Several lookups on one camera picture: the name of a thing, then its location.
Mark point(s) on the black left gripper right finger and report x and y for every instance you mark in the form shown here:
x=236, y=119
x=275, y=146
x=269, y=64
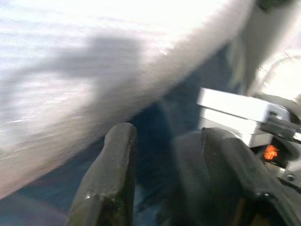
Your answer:
x=225, y=179

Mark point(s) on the dark blue garment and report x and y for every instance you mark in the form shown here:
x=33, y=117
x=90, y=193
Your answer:
x=164, y=113

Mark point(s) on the white blanket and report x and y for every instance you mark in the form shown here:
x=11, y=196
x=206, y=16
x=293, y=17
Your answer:
x=98, y=61

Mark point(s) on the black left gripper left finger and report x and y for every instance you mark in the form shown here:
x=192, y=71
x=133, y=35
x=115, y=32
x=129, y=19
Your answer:
x=110, y=169

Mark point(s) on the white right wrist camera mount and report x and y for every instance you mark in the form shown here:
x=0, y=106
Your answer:
x=235, y=110

